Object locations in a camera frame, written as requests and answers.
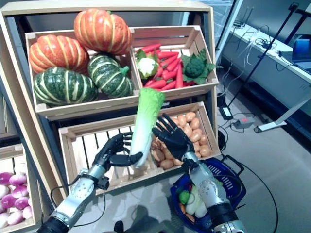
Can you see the wooden potato crate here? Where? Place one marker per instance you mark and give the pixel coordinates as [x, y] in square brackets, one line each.
[209, 121]

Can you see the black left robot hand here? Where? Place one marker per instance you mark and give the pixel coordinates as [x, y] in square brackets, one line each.
[111, 150]

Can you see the black wifi router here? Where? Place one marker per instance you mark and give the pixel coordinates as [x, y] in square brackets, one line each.
[243, 23]

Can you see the green broccoli with leaves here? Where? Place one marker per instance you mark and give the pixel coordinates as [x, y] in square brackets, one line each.
[194, 66]

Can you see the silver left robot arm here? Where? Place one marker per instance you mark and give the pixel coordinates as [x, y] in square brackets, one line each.
[80, 194]

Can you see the black power adapter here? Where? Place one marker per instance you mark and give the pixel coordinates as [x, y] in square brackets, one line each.
[226, 112]

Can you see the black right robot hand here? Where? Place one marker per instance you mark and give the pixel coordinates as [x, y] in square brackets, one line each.
[177, 140]

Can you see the green striped pumpkin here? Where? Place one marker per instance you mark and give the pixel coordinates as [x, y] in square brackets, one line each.
[63, 85]
[109, 75]

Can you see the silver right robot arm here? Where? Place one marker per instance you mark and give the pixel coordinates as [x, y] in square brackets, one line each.
[206, 184]

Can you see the small napa cabbage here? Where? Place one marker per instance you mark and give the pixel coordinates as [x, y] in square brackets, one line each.
[194, 201]

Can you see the grey box red button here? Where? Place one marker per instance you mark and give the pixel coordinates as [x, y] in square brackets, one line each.
[244, 122]

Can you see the white cauliflower green leaves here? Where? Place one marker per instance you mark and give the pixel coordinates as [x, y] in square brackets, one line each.
[147, 65]

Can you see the slatted wooden crate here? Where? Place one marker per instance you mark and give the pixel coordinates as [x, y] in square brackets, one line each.
[116, 174]

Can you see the long napa cabbage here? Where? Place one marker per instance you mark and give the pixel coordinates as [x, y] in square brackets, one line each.
[145, 116]

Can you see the orange fruit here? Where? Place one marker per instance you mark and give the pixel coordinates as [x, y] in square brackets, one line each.
[182, 208]

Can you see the black tripod stand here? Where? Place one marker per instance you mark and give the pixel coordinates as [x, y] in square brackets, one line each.
[266, 48]

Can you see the white shelf frame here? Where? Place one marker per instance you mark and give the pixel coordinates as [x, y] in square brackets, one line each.
[228, 24]

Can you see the light green round pepper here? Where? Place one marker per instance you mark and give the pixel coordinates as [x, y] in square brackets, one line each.
[184, 196]

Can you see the orange striped pumpkin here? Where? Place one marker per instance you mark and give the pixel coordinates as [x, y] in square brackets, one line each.
[56, 53]
[102, 29]

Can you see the tan potato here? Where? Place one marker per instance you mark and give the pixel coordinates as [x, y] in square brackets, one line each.
[205, 151]
[190, 116]
[187, 131]
[166, 163]
[158, 155]
[198, 154]
[197, 134]
[203, 139]
[173, 120]
[196, 146]
[178, 162]
[181, 120]
[194, 123]

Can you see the open laptop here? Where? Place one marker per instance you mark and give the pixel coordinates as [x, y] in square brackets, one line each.
[301, 51]

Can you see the small orange carrot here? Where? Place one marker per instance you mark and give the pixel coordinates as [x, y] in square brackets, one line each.
[190, 217]

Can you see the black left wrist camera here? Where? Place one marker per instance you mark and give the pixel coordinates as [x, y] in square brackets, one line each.
[104, 183]

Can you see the wooden turnip crate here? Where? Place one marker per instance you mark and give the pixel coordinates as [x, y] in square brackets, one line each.
[35, 206]

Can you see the blue plastic shopping basket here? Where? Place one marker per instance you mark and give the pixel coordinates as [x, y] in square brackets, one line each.
[239, 191]

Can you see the orange red carrot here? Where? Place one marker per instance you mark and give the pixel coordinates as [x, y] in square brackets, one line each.
[179, 76]
[150, 48]
[168, 85]
[159, 71]
[158, 83]
[168, 61]
[188, 83]
[173, 65]
[148, 83]
[167, 54]
[170, 75]

